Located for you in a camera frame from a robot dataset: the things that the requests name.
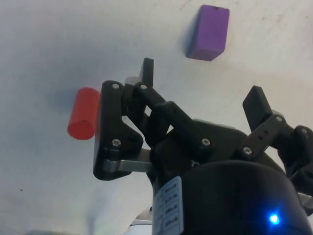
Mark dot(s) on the purple triangular block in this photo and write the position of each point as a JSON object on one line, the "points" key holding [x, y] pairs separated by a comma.
{"points": [[211, 31]]}

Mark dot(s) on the red cylinder block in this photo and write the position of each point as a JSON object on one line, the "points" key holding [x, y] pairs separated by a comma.
{"points": [[83, 115]]}

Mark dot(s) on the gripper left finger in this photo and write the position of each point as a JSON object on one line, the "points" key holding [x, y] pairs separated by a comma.
{"points": [[111, 122]]}

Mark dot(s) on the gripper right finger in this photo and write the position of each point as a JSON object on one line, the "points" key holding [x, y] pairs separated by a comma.
{"points": [[258, 105]]}

